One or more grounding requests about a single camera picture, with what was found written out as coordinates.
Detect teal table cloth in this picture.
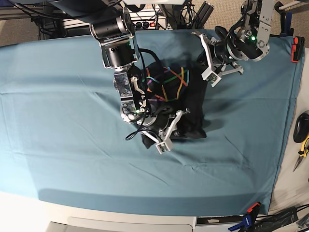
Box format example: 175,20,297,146
0,36,304,216

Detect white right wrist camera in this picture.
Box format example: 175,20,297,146
155,140,173,154

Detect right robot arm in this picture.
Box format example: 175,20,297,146
51,0,189,150

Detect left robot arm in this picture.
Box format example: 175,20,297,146
192,0,274,83

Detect red black clamp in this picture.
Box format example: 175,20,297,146
291,36,305,63

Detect black computer mouse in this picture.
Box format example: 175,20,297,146
293,112,309,143

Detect blue orange clamp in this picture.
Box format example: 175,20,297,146
228,202,261,232

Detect yellow handled pliers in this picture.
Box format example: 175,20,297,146
293,135,309,171

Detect blue handled bar clamp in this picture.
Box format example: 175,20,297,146
270,1,294,38

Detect white table frame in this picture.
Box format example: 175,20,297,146
47,212,227,232

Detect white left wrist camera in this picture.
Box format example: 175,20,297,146
201,69,221,87

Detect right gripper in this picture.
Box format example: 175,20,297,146
141,108,190,145

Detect black T-shirt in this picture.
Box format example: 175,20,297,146
146,62,207,141

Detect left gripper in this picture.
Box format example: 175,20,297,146
192,30,244,77

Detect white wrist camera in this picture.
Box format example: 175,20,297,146
155,140,173,154
201,69,221,87

